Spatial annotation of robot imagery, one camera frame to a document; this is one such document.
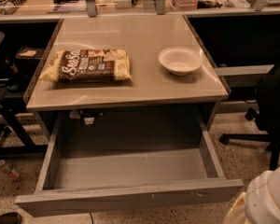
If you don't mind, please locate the grey top drawer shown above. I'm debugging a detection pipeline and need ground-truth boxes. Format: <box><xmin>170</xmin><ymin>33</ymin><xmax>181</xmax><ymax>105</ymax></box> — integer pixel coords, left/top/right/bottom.
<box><xmin>15</xmin><ymin>112</ymin><xmax>243</xmax><ymax>217</ymax></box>

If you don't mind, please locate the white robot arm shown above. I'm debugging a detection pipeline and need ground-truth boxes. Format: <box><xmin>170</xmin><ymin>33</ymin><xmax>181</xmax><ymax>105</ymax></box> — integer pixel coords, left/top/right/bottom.
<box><xmin>223</xmin><ymin>167</ymin><xmax>280</xmax><ymax>224</ymax></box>

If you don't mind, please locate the grey drawer cabinet desk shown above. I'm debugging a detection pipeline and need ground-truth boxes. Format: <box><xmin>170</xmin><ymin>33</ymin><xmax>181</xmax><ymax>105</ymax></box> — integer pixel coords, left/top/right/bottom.
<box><xmin>23</xmin><ymin>14</ymin><xmax>231</xmax><ymax>142</ymax></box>

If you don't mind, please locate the black office chair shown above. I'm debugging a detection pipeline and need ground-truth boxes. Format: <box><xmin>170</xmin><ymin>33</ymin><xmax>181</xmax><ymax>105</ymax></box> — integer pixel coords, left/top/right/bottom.
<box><xmin>219</xmin><ymin>64</ymin><xmax>280</xmax><ymax>171</ymax></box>

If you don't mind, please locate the white paper bowl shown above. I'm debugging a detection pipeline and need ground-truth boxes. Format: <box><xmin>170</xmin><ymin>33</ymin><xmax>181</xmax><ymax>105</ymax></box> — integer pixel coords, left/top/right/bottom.
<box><xmin>159</xmin><ymin>47</ymin><xmax>203</xmax><ymax>76</ymax></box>

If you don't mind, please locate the brown yellow snack bag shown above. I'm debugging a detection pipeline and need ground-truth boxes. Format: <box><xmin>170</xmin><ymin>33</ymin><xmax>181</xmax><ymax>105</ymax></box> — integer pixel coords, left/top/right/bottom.
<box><xmin>39</xmin><ymin>49</ymin><xmax>132</xmax><ymax>83</ymax></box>

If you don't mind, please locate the dark shoe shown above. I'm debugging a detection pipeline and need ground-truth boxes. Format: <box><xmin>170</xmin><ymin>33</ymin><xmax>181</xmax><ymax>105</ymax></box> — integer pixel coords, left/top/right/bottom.
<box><xmin>0</xmin><ymin>212</ymin><xmax>21</xmax><ymax>224</ymax></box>

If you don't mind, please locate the plastic bottle on floor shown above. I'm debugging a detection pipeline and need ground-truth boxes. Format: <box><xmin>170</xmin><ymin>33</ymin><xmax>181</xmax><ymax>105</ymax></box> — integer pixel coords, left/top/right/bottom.
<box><xmin>0</xmin><ymin>160</ymin><xmax>20</xmax><ymax>180</ymax></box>

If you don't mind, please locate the black folding stand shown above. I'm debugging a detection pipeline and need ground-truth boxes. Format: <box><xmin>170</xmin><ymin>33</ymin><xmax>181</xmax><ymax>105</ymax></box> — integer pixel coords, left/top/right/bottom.
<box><xmin>0</xmin><ymin>31</ymin><xmax>49</xmax><ymax>168</ymax></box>

